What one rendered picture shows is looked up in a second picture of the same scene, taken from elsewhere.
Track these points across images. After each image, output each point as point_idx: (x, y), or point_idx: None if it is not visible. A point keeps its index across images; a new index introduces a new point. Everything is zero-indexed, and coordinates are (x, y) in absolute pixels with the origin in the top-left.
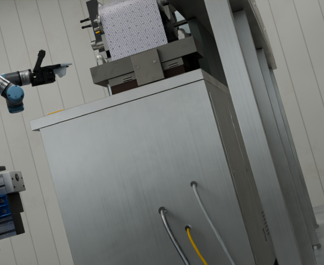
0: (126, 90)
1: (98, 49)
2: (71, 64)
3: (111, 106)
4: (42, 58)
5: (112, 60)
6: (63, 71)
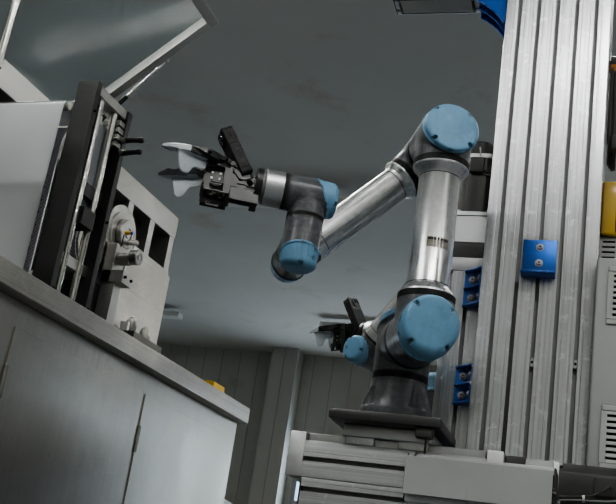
0: None
1: (130, 264)
2: (160, 175)
3: None
4: (225, 154)
5: (116, 309)
6: (178, 189)
